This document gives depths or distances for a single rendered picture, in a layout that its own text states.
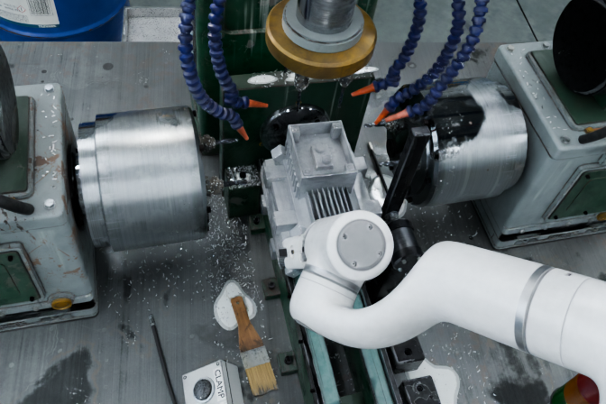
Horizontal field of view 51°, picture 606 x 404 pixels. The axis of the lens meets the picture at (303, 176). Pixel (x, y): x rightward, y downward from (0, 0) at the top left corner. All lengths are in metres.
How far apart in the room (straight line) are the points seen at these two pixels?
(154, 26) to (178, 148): 1.45
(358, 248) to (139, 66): 1.11
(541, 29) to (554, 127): 2.28
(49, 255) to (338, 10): 0.62
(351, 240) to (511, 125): 0.58
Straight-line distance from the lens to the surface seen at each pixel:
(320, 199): 1.09
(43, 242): 1.10
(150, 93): 1.67
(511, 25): 3.48
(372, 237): 0.76
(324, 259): 0.77
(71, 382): 1.29
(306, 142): 1.16
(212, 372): 0.98
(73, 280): 1.22
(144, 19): 2.53
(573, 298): 0.64
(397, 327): 0.73
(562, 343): 0.64
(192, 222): 1.11
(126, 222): 1.09
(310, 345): 1.17
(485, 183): 1.26
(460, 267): 0.69
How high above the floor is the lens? 2.00
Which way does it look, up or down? 53 degrees down
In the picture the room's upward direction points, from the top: 10 degrees clockwise
